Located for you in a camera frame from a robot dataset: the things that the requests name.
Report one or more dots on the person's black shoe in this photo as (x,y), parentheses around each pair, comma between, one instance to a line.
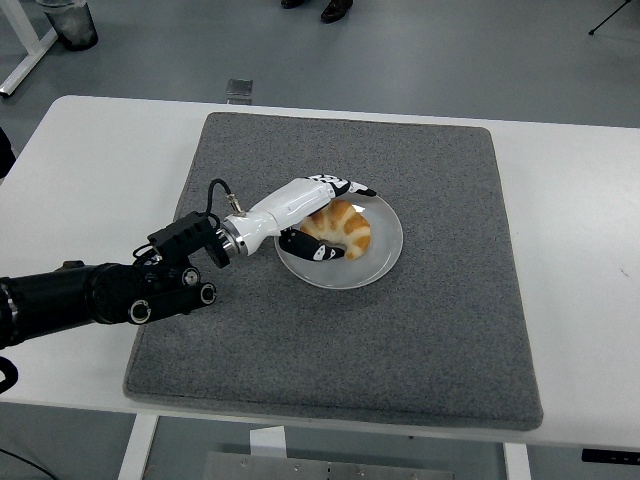
(336,10)
(292,3)

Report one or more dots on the white table leg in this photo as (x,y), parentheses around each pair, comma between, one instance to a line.
(137,447)
(516,462)

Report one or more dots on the grey trash bin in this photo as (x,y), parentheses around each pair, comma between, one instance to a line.
(72,25)

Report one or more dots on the white table frame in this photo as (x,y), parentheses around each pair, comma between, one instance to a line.
(30,45)

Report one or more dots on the metal floor outlet cover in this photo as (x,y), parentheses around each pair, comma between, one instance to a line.
(240,90)

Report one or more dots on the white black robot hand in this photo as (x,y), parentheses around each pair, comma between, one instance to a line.
(285,205)

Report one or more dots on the white round plate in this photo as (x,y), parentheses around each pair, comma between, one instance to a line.
(350,274)

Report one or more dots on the white table column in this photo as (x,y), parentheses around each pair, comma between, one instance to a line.
(267,442)

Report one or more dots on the grey felt mat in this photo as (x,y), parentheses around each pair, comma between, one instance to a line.
(300,350)

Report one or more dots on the black robot body part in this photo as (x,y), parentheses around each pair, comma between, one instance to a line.
(6,155)

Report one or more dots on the golden croissant bread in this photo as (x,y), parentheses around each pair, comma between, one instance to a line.
(345,225)

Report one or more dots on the grey metal plate with screws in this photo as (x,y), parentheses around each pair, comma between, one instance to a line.
(325,467)

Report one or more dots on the black table control panel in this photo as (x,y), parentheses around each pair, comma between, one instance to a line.
(612,456)

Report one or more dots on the black tripod leg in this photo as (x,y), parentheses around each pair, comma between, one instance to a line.
(612,17)

